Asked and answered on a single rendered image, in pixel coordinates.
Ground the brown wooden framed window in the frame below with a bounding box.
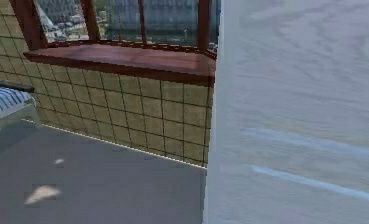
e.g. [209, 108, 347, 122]
[9, 0, 222, 88]

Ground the pale grey room door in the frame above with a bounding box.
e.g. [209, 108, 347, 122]
[201, 0, 369, 224]

